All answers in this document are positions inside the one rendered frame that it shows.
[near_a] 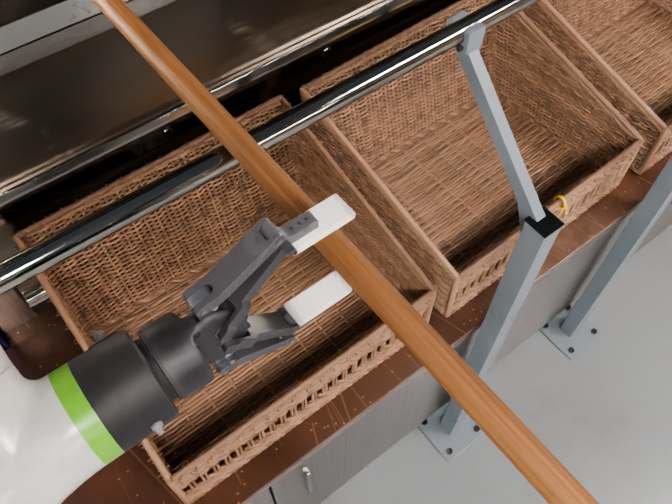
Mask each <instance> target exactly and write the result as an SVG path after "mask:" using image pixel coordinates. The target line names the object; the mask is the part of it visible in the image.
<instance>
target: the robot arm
mask: <svg viewBox="0 0 672 504"><path fill-rule="evenodd" d="M355 214H356V213H355V212H354V211H353V210H352V209H351V208H350V207H349V206H348V205H347V204H346V203H345V202H344V201H343V200H342V199H341V198H340V197H339V196H338V195H337V194H334V195H332V196H330V197H329V198H327V199H325V200H324V201H322V202H320V203H319V204H317V205H316V206H314V207H312V208H311V209H309V210H307V211H306V212H304V213H302V214H300V215H299V216H297V217H296V218H294V219H292V220H291V221H289V222H287V223H286V224H284V225H282V226H280V227H276V226H275V225H274V224H273V223H272V222H271V221H270V220H269V219H268V218H267V217H265V218H262V219H261V220H260V221H259V222H258V223H257V224H256V225H255V226H254V227H253V228H252V229H251V230H250V231H249V232H248V233H247V234H246V235H245V236H244V237H243V238H242V239H241V240H240V241H239V242H238V243H237V244H236V245H235V246H234V247H233V248H232V249H231V250H230V251H229V252H228V253H227V254H226V255H225V256H224V257H223V258H222V259H221V260H220V261H219V262H218V263H217V264H216V265H215V266H214V267H213V268H212V269H211V270H210V271H209V272H208V273H207V274H206V275H205V276H204V277H203V278H202V279H200V280H199V281H198V282H196V283H195V284H193V285H192V286H190V287H189V288H188V289H186V290H185V291H184V292H183V294H182V297H183V298H184V299H185V301H186V302H187V303H188V305H189V306H190V307H191V309H192V310H191V311H190V312H189V313H188V314H187V315H186V316H185V317H183V318H178V316H177V315H176V314H174V313H172V312H167V313H165V314H164V315H162V316H160V317H159V318H157V319H155V320H154V321H152V322H151V323H149V324H147V325H146V326H144V327H143V328H141V329H139V331H140V332H139V333H138V336H139V338H138V339H136V340H134V341H133V339H132V338H131V336H130V335H129V333H128V332H127V331H126V330H124V329H121V330H119V331H118V332H113V333H112V334H110V335H108V336H106V335H105V333H104V331H103V330H100V331H97V332H96V333H95V334H94V338H95V339H96V341H97V343H95V344H94V345H92V346H90V347H89V348H88V350H87V351H85V352H83V353H82V354H80V355H78V356H77V357H75V358H74V359H72V360H70V361H69V362H67V363H65V364H64V365H62V366H61V367H59V368H57V369H56V370H54V371H52V372H51V373H49V374H47V375H46V376H44V377H42V378H40V379H38V380H29V379H26V378H24V377H23V376H22V375H21V374H20V373H19V371H18V370H17V369H16V367H15V366H14V365H13V363H12V362H11V361H10V359H9V357H8V356H7V354H6V353H5V351H4V350H3V348H2V346H1V345H0V504H61V503H62V502H63V501H64V500H65V499H66V498H67V497H68V496H69V495H70V494H71V493H73V492H74V491H75V490H76V489H77V488H78V487H79V486H80V485H82V484H83V483H84V482H85V481H86V480H87V479H89V478H90V477H91V476H92V475H94V474H95V473H96V472H98V471H99V470H100V469H102V468H103V467H104V466H106V465H107V464H109V463H110V462H112V461H113V460H115V459H116V458H118V457H119V456H120V455H122V454H123V453H125V452H126V451H128V450H129V449H131V448H132V447H134V446H135V445H137V444H138V443H140V442H141V441H142V440H144V439H145V438H147V437H148V436H150V435H151V434H153V433H154V432H156V434H158V436H161V435H162V434H164V432H165V431H164V428H163V426H164V425H166V424H167V423H169V422H170V421H172V420H173V419H175V418H176V417H177V416H178V414H179V411H178V409H177V407H176V406H175V404H174V402H173V401H172V400H173V399H175V398H176V397H177V396H178V398H179V399H180V400H181V399H184V400H185V399H187V398H188V397H190V396H191V395H193V394H194V393H196V392H197V391H199V390H200V389H202V388H203V387H205V386H206V385H208V384H209V383H210V382H212V380H213V378H214V373H213V370H212V368H211V366H210V364H212V365H213V366H214V368H215V369H216V370H217V372H218V373H219V375H224V374H226V373H227V372H229V371H231V370H232V369H234V368H236V367H237V366H239V365H241V364H243V363H246V362H248V361H251V360H253V359H256V358H258V357H260V356H263V355H265V354H268V353H270V352H273V351H275V350H277V349H280V348H282V347H285V346H287V345H290V344H292V343H293V342H294V341H295V340H296V336H295V335H294V333H296V332H297V331H298V330H299V329H300V326H302V325H304V324H305V323H307V322H308V321H310V320H311V319H313V318H314V317H316V316H317V315H319V314H320V313H322V312H323V311H324V310H326V309H327V308H329V307H330V306H332V305H333V304H335V303H336V302H338V301H339V300H341V299H342V298H344V297H345V296H346V295H348V294H349V293H351V292H352V288H351V287H350V286H349V285H348V283H347V282H346V281H345V280H344V279H343V278H342V277H341V276H340V275H339V274H338V272H337V271H334V272H332V273H331V274H329V275H328V276H326V277H325V278H323V279H322V280H320V281H319V282H317V283H316V284H314V285H313V286H311V287H309V288H308V289H306V290H305V291H303V292H302V293H300V294H299V295H297V296H296V297H294V298H293V299H291V300H290V301H288V302H287V303H285V305H284V306H283V305H281V307H282V308H281V307H280V308H279V309H278V311H277V312H270V313H264V314H258V315H252V316H248V312H249V311H250V309H251V300H252V299H253V298H254V296H255V295H256V294H257V293H258V291H259V290H260V289H261V287H262V286H263V285H264V284H265V282H266V281H267V280H268V278H269V277H270V276H271V275H272V273H273V272H274V271H275V270H276V268H277V267H278V266H279V264H280V263H281V262H282V261H283V259H284V258H285V257H286V256H287V254H288V255H289V254H290V255H294V256H296V255H297V254H299V253H300V252H302V251H303V250H305V249H307V248H308V247H310V246H311V245H313V244H315V243H316V242H318V241H319V240H321V239H322V238H324V237H326V236H327V235H329V234H330V233H332V232H334V231H335V230H337V229H338V228H340V227H341V226H343V225H345V224H346V223H348V222H349V221H351V220H352V219H354V218H355ZM263 234H264V235H263ZM262 235H263V236H262ZM275 250H276V251H275ZM274 251H275V252H274ZM211 290H213V292H212V291H211ZM279 337H282V338H279Z"/></svg>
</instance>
